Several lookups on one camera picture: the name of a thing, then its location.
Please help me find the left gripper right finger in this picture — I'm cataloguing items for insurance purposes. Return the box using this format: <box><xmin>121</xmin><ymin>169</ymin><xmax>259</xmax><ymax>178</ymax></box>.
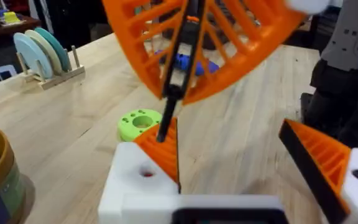
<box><xmin>278</xmin><ymin>118</ymin><xmax>358</xmax><ymax>224</ymax></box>

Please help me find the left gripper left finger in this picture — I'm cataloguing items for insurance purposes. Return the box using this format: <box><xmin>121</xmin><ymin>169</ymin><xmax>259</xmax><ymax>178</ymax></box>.
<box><xmin>97</xmin><ymin>117</ymin><xmax>180</xmax><ymax>224</ymax></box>

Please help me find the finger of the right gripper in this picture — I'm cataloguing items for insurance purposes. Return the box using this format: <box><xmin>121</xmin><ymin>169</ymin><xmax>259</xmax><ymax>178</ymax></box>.
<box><xmin>181</xmin><ymin>0</ymin><xmax>333</xmax><ymax>106</ymax></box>
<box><xmin>101</xmin><ymin>0</ymin><xmax>188</xmax><ymax>100</ymax></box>

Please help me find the blue electric screwdriver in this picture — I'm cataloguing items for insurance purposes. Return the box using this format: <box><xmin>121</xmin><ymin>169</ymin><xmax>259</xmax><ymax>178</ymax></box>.
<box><xmin>154</xmin><ymin>49</ymin><xmax>221</xmax><ymax>77</ymax></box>

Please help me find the green disc with holes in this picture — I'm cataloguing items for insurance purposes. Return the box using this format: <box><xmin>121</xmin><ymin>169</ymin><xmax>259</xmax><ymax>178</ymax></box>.
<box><xmin>116</xmin><ymin>108</ymin><xmax>163</xmax><ymax>143</ymax></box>

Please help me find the teal plate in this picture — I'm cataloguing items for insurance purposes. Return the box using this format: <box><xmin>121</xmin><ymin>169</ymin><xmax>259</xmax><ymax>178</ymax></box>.
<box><xmin>34</xmin><ymin>27</ymin><xmax>71</xmax><ymax>73</ymax></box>

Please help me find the small wooden peg rack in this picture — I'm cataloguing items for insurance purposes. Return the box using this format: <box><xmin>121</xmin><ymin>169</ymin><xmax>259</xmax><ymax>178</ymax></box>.
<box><xmin>16</xmin><ymin>45</ymin><xmax>86</xmax><ymax>91</ymax></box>

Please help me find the cream plate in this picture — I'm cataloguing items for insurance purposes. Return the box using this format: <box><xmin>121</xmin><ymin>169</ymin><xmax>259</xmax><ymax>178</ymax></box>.
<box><xmin>24</xmin><ymin>29</ymin><xmax>64</xmax><ymax>76</ymax></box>

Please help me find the pale blue plate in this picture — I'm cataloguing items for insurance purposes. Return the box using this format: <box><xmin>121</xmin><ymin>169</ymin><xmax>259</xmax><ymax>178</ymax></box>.
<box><xmin>12</xmin><ymin>32</ymin><xmax>55</xmax><ymax>80</ymax></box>

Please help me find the yellow toy block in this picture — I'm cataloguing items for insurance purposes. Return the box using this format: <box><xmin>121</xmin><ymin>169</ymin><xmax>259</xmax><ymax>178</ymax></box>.
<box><xmin>3</xmin><ymin>11</ymin><xmax>22</xmax><ymax>25</ymax></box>

